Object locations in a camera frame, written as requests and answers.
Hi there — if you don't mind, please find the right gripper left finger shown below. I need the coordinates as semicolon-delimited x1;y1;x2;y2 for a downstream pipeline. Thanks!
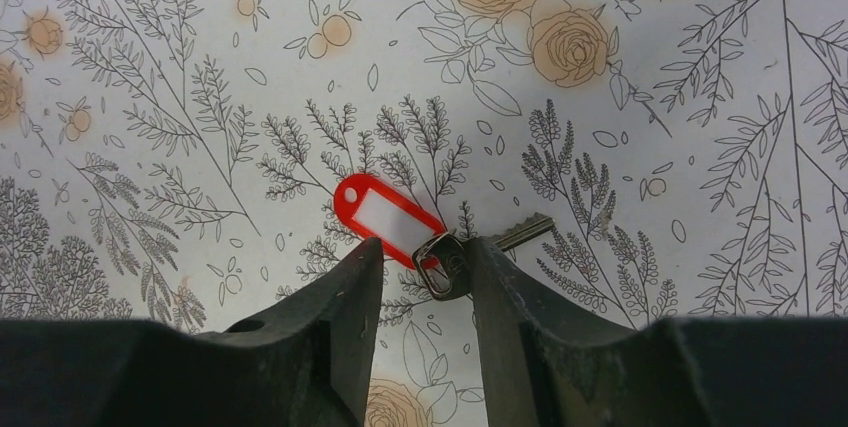
1;238;383;426

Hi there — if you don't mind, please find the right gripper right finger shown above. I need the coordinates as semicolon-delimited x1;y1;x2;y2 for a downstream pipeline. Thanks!
466;239;847;426

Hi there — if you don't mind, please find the red key tag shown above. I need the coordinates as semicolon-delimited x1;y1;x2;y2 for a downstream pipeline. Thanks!
333;173;447;270

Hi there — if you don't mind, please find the silver key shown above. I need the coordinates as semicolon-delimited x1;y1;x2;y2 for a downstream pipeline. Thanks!
411;213;555;301

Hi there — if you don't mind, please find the floral patterned table mat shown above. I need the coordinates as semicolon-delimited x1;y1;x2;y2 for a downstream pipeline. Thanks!
1;0;847;426

